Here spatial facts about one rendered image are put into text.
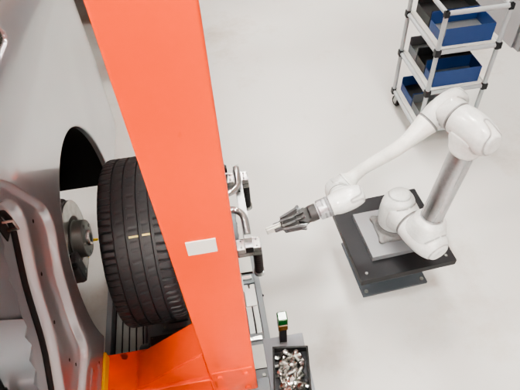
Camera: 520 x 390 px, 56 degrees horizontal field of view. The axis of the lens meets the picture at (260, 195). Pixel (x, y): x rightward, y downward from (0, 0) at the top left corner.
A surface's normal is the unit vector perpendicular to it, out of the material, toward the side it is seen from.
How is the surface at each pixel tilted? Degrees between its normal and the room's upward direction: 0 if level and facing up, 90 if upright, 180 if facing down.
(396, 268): 0
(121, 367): 0
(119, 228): 30
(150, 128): 90
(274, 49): 0
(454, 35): 90
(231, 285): 90
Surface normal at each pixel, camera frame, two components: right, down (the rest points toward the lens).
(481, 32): 0.15, 0.74
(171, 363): -0.62, -0.44
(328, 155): -0.05, -0.66
